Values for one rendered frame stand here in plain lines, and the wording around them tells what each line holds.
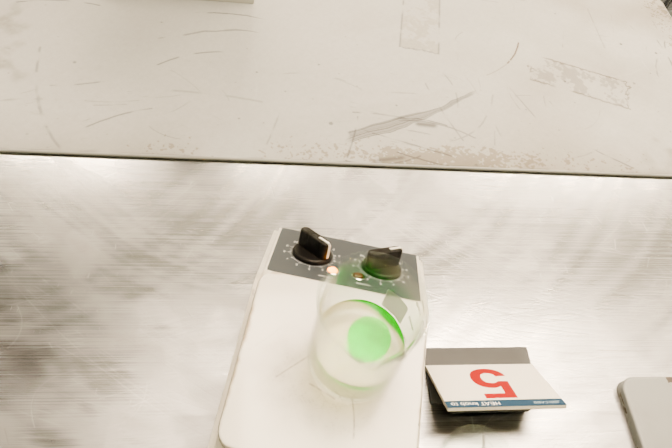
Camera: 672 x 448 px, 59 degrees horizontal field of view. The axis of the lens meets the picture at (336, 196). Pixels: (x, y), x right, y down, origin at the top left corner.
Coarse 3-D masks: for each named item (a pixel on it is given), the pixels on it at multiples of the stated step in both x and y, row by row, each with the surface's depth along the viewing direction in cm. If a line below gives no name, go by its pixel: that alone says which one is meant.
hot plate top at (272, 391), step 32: (256, 288) 40; (288, 288) 41; (256, 320) 39; (288, 320) 39; (256, 352) 38; (288, 352) 38; (416, 352) 39; (256, 384) 36; (288, 384) 37; (416, 384) 38; (224, 416) 35; (256, 416) 35; (288, 416) 36; (320, 416) 36; (352, 416) 36; (384, 416) 36; (416, 416) 37
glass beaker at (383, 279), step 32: (352, 256) 34; (384, 256) 34; (320, 288) 32; (352, 288) 37; (384, 288) 36; (416, 288) 33; (320, 320) 31; (416, 320) 34; (320, 352) 34; (320, 384) 36; (352, 384) 34; (384, 384) 35
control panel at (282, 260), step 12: (288, 240) 48; (336, 240) 50; (276, 252) 46; (288, 252) 47; (336, 252) 48; (348, 252) 49; (276, 264) 45; (288, 264) 45; (300, 264) 45; (408, 264) 49; (300, 276) 44; (312, 276) 44
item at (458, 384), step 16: (464, 368) 47; (480, 368) 47; (496, 368) 48; (512, 368) 48; (528, 368) 48; (448, 384) 45; (464, 384) 45; (480, 384) 45; (496, 384) 45; (512, 384) 45; (528, 384) 45; (544, 384) 46; (448, 400) 43; (464, 400) 43
